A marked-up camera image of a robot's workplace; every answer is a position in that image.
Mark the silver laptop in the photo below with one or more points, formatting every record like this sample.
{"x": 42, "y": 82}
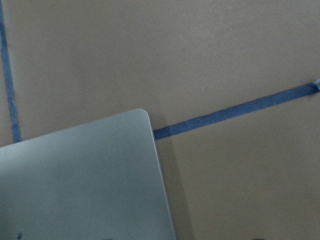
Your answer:
{"x": 97, "y": 181}

